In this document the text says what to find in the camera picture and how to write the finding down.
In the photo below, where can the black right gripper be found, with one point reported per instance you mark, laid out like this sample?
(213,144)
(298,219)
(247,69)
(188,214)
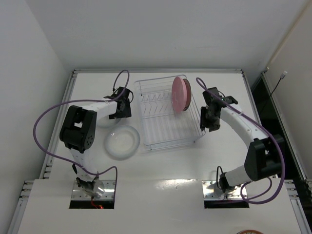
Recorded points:
(209,123)

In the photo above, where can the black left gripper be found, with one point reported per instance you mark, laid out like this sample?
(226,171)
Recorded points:
(122,113)

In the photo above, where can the blue rimmed glass plate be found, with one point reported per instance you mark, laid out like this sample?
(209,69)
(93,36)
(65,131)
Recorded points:
(122,142)
(105,122)

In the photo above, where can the green rimmed white plate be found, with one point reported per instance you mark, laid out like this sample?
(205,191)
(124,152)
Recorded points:
(189,94)

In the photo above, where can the pink plastic plate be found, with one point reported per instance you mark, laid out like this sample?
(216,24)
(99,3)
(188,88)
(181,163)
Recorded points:
(179,94)

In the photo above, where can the white wire dish rack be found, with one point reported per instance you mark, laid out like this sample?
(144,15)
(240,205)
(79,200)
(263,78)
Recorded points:
(161,126)

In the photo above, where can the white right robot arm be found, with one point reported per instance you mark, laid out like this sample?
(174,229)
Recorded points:
(265,152)

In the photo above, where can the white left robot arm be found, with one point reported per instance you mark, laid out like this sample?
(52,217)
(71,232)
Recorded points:
(78,134)

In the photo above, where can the orange rimmed round object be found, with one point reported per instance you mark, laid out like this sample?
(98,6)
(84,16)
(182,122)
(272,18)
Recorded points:
(249,231)

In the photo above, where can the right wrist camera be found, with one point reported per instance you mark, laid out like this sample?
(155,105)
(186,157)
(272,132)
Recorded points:
(211,95)

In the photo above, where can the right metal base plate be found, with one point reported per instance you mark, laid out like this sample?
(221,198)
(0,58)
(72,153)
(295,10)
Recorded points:
(212,193)

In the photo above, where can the metal base plate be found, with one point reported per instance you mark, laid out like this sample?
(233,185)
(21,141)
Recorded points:
(107,189)
(212,193)

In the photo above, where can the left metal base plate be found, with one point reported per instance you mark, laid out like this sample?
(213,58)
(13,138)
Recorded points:
(107,189)

